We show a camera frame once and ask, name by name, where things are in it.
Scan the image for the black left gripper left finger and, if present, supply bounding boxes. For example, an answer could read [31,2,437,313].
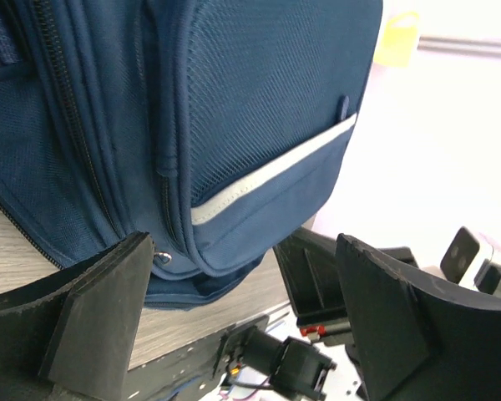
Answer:
[0,232,154,400]

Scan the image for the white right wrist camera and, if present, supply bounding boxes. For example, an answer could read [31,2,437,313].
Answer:
[440,226,501,297]

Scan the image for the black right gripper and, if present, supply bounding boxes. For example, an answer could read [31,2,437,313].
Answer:
[216,227,359,400]

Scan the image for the yellow mug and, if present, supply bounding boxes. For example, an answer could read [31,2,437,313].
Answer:
[373,11,420,68]

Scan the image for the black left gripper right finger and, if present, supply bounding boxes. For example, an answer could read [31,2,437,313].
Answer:
[336,234,501,400]

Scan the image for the navy blue student backpack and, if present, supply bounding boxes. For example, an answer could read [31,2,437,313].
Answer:
[0,0,383,309]

